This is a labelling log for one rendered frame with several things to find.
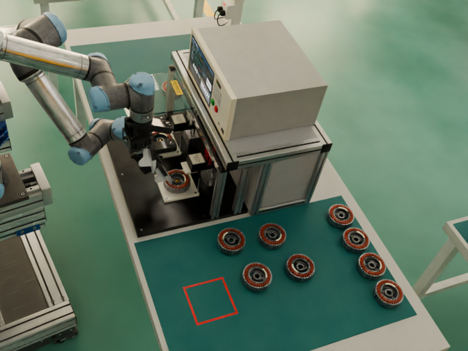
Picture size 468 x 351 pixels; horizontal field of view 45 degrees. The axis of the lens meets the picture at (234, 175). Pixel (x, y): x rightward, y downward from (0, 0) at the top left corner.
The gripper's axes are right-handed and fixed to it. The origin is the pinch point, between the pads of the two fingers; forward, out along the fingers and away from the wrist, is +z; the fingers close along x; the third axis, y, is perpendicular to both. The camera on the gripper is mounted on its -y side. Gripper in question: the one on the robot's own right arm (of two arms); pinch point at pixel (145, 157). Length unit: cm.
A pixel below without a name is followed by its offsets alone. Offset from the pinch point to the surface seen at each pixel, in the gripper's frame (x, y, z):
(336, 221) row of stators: 32, -73, 37
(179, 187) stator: -7.9, -19.4, 33.6
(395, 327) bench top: 80, -66, 40
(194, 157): -12.2, -27.7, 23.2
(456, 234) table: 59, -121, 40
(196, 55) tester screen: -36, -37, -9
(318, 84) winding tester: 4, -67, -16
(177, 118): -36, -32, 23
